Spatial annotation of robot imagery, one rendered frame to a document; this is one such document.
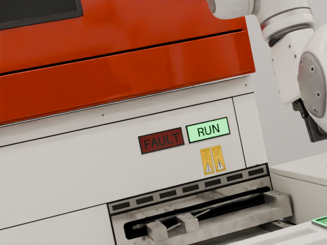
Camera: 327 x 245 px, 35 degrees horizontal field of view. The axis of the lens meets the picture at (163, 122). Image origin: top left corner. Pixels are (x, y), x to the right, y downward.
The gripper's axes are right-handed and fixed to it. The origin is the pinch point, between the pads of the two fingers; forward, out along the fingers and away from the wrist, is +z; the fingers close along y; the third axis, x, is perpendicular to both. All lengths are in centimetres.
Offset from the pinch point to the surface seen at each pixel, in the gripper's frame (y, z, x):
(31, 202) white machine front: -59, -3, -48
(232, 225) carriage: -50, 15, -2
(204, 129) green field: -57, -11, -1
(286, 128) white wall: -207, -20, 94
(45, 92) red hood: -49, -27, -39
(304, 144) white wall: -210, -9, 104
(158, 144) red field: -57, -10, -13
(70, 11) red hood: -45, -45, -29
